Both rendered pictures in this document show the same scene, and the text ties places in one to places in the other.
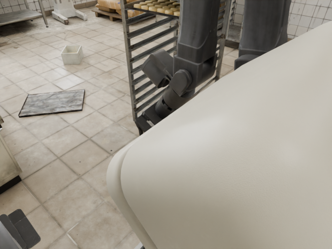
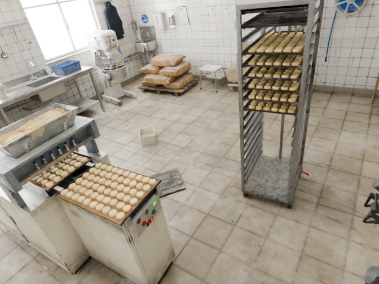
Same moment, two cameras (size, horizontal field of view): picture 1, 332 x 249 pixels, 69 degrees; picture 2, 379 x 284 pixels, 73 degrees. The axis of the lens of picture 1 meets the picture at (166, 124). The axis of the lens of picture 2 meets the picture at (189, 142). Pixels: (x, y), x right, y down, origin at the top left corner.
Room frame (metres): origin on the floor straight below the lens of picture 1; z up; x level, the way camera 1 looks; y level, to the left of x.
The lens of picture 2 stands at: (-0.19, 0.81, 2.01)
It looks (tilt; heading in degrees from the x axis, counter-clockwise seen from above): 32 degrees down; 358
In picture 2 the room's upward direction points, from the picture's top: 9 degrees counter-clockwise
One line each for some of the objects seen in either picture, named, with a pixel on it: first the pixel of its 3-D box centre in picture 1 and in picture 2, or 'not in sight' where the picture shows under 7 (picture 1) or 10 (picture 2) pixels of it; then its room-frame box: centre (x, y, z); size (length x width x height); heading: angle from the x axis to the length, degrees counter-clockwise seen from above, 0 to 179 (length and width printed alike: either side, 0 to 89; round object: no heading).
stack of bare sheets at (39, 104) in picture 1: (54, 102); (157, 185); (2.13, 1.18, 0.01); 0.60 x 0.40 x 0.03; 101
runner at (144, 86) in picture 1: (158, 77); (255, 151); (1.91, 0.07, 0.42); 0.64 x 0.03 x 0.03; 144
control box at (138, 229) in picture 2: not in sight; (146, 215); (0.98, 1.11, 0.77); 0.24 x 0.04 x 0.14; 142
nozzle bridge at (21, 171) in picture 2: not in sight; (51, 157); (1.51, 1.80, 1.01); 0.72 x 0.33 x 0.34; 142
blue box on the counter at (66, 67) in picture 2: not in sight; (67, 67); (4.70, 2.61, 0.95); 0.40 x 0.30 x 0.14; 142
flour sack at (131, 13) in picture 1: (135, 9); (179, 80); (5.20, 0.60, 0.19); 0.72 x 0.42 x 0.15; 144
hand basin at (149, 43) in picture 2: not in sight; (146, 40); (6.22, 1.18, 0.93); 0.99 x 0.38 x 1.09; 49
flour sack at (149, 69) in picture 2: not in sight; (157, 66); (5.56, 1.03, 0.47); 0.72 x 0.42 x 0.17; 140
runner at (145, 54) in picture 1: (157, 47); (255, 128); (1.91, 0.07, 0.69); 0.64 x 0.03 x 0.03; 144
